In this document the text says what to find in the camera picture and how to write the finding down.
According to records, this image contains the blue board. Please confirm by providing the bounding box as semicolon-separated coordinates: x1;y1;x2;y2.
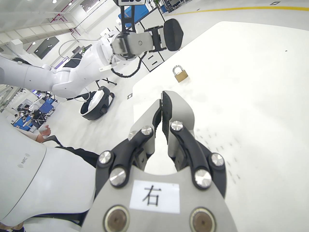
118;4;149;24

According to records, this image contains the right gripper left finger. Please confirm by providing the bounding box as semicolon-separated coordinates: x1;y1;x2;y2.
95;98;162;191

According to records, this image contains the person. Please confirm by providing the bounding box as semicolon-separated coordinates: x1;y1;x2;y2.
23;124;100;169

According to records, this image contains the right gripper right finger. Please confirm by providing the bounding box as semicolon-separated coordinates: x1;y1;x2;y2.
161;90;228;201

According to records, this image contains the robot body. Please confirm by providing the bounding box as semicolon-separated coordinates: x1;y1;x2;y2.
0;116;97;232

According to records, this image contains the grey drawer cabinet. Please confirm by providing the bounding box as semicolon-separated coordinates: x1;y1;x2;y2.
142;6;168;72

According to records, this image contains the black cable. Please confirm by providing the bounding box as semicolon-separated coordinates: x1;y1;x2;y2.
110;51;151;78

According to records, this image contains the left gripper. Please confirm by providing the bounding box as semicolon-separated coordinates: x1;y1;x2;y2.
110;18;184;61

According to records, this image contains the brass padlock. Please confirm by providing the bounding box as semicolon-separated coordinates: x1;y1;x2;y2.
173;65;189;83

